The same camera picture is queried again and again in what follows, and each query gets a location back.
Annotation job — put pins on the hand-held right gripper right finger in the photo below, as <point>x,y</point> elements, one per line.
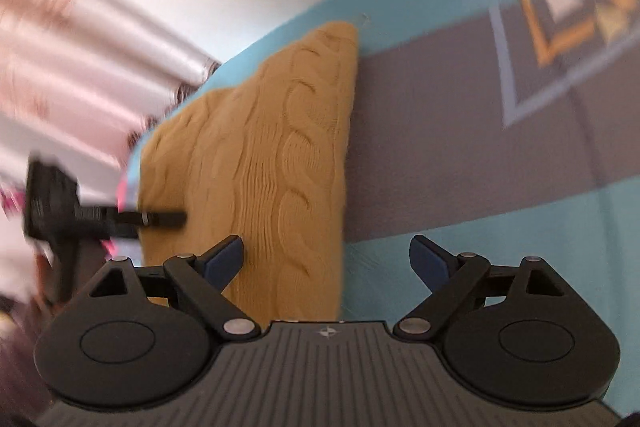
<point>427,263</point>

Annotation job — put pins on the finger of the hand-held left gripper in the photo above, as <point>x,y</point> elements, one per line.
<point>120,233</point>
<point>150,218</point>

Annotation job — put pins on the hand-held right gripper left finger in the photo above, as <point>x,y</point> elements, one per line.
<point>225,263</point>

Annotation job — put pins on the blue patterned bed sheet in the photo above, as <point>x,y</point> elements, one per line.
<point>450,132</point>

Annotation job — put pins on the pink embroidered curtain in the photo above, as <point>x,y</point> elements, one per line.
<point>75,57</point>

